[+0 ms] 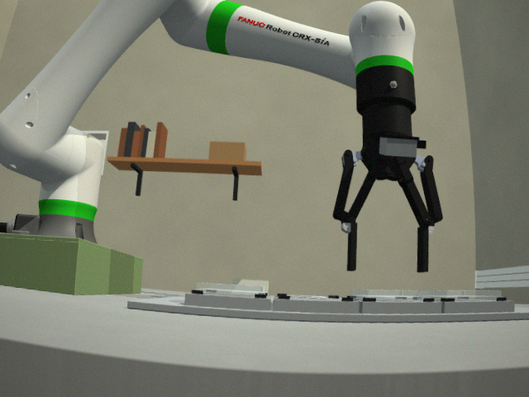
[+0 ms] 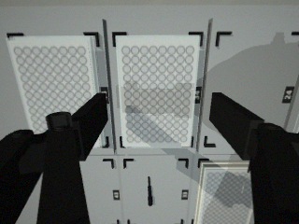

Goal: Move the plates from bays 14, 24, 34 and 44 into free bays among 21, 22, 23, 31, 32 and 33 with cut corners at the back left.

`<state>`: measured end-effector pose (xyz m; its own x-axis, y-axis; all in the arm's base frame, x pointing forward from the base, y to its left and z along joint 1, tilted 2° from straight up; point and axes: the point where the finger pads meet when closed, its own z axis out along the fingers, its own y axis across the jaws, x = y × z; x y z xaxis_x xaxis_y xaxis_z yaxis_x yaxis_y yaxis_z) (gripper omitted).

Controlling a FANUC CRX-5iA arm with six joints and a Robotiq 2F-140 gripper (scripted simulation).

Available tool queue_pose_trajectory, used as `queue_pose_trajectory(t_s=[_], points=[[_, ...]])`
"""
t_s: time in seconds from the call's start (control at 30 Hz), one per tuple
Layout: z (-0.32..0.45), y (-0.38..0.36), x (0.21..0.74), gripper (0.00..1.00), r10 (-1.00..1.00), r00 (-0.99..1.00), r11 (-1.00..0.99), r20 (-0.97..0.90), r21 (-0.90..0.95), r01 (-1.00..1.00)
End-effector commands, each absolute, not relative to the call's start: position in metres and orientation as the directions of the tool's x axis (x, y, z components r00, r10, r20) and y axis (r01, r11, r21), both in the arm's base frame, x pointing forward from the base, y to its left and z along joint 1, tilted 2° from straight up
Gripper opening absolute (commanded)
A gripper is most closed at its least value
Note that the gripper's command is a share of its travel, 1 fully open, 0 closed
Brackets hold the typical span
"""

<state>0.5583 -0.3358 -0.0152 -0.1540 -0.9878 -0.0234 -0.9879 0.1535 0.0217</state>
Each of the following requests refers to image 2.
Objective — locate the light grey deck plate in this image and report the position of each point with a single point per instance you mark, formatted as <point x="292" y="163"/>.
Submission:
<point x="12" y="115"/>

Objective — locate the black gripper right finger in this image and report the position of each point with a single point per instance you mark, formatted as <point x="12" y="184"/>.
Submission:
<point x="273" y="156"/>

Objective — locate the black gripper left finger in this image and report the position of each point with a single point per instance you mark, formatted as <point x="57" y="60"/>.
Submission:
<point x="69" y="140"/>

